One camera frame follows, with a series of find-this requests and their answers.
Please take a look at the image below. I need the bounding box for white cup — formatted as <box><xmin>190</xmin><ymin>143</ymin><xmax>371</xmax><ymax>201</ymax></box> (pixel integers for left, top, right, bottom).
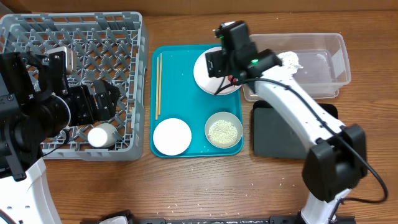
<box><xmin>88</xmin><ymin>123</ymin><xmax>118</xmax><ymax>148</ymax></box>

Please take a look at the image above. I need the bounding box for red snack wrapper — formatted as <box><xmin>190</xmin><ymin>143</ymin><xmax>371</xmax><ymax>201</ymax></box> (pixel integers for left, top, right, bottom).
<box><xmin>228</xmin><ymin>75</ymin><xmax>238</xmax><ymax>83</ymax></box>

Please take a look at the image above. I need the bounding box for small white pink bowl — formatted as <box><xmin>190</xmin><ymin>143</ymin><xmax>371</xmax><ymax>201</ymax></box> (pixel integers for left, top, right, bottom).
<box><xmin>153</xmin><ymin>118</ymin><xmax>192</xmax><ymax>156</ymax></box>

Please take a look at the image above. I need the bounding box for clear plastic bin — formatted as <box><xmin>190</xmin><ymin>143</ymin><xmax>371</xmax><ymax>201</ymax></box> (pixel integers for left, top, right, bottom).
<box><xmin>250</xmin><ymin>33</ymin><xmax>351</xmax><ymax>99</ymax></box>

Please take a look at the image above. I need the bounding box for pile of rice grains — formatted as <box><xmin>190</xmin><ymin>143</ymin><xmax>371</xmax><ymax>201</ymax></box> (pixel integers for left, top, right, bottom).
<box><xmin>208</xmin><ymin>119</ymin><xmax>238</xmax><ymax>148</ymax></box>

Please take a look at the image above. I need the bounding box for large white plate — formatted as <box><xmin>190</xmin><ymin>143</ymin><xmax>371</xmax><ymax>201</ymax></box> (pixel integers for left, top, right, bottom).
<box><xmin>193</xmin><ymin>47</ymin><xmax>231</xmax><ymax>95</ymax></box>

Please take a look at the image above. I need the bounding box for teal serving tray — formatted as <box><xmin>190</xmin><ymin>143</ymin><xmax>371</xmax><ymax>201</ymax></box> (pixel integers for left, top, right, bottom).
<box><xmin>150</xmin><ymin>44</ymin><xmax>244</xmax><ymax>158</ymax></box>

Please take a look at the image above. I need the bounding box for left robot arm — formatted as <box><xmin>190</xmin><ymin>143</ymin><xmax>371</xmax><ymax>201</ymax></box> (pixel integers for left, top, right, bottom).
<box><xmin>1</xmin><ymin>47</ymin><xmax>120</xmax><ymax>223</ymax></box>

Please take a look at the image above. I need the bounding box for white napkin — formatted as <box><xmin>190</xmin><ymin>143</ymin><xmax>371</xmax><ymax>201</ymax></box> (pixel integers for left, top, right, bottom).
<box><xmin>277</xmin><ymin>51</ymin><xmax>303</xmax><ymax>75</ymax></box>

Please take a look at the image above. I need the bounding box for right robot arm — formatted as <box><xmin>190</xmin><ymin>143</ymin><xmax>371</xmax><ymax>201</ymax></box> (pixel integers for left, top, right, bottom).
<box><xmin>205</xmin><ymin>21</ymin><xmax>368</xmax><ymax>223</ymax></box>

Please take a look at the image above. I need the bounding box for grey dish rack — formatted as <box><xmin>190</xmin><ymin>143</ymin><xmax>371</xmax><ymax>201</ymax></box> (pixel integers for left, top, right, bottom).
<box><xmin>1</xmin><ymin>12</ymin><xmax>149</xmax><ymax>161</ymax></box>

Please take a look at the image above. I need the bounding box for black tray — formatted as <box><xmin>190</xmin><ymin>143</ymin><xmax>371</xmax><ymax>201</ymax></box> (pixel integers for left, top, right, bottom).
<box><xmin>252</xmin><ymin>100</ymin><xmax>339</xmax><ymax>160</ymax></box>

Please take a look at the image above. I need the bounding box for left wooden chopstick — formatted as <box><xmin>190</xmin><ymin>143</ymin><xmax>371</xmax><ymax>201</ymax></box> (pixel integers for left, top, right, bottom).
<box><xmin>155</xmin><ymin>57</ymin><xmax>159</xmax><ymax>120</ymax></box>

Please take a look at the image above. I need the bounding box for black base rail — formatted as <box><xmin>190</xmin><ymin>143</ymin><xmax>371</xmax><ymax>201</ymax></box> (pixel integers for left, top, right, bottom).
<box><xmin>80</xmin><ymin>210</ymin><xmax>356</xmax><ymax>224</ymax></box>

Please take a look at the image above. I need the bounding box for grey bowl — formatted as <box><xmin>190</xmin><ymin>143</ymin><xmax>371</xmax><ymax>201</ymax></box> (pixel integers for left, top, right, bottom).
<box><xmin>205</xmin><ymin>111</ymin><xmax>243</xmax><ymax>149</ymax></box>

